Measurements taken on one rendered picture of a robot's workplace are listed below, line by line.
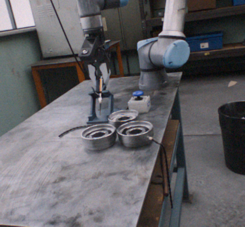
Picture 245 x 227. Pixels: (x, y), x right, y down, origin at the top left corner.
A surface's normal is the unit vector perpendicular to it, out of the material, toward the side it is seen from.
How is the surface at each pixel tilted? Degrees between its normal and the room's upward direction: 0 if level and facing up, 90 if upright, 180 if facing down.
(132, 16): 90
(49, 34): 90
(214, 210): 0
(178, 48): 97
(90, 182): 0
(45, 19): 90
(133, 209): 0
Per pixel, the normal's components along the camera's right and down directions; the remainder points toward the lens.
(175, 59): 0.50, 0.31
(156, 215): -0.15, -0.94
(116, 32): -0.26, 0.33
